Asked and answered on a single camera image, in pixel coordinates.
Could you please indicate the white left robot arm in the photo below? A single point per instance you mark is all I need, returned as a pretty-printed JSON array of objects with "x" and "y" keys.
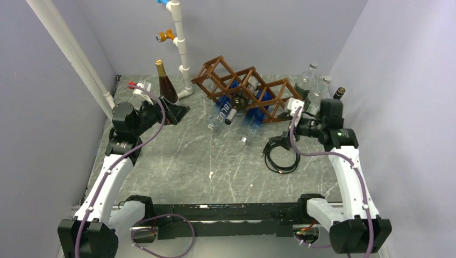
[{"x": 95, "y": 229}]

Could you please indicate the black labelled whisky bottle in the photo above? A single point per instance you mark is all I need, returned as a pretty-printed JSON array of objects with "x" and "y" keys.
[{"x": 339, "y": 93}]

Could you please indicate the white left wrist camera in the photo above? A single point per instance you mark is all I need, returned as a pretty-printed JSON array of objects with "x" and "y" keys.
[{"x": 141, "y": 90}]

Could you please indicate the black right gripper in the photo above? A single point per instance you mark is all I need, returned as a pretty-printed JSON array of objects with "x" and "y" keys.
[{"x": 284, "y": 140}]

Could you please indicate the brown wooden wine rack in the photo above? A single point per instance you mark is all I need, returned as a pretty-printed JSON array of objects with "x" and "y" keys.
[{"x": 217, "y": 79}]

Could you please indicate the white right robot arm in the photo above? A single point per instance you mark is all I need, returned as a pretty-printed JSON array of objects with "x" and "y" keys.
[{"x": 359, "y": 228}]

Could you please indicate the blue pipe fitting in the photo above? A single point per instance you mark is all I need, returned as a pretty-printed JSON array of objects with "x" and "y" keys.
[{"x": 162, "y": 1}]

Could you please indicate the round clear glass bottle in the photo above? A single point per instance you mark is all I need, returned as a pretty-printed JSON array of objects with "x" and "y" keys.
[{"x": 306, "y": 81}]

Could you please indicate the dark red wine bottle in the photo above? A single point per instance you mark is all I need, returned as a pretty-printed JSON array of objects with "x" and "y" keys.
[{"x": 167, "y": 89}]

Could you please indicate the green wine bottle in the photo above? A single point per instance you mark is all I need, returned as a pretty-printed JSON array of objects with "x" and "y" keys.
[{"x": 238, "y": 103}]

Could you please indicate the blue labelled clear bottle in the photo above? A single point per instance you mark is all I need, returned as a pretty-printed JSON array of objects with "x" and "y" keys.
[{"x": 219, "y": 112}]

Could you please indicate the clear white labelled bottle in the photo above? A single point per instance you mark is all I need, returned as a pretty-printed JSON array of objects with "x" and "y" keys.
[{"x": 314, "y": 97}]

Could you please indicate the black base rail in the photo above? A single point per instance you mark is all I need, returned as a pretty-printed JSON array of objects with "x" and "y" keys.
[{"x": 170, "y": 221}]

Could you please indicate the orange pipe fitting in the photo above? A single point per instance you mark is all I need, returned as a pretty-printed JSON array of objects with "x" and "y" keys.
[{"x": 166, "y": 35}]

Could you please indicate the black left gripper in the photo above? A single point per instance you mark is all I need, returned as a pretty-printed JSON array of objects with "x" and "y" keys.
[{"x": 173, "y": 113}]

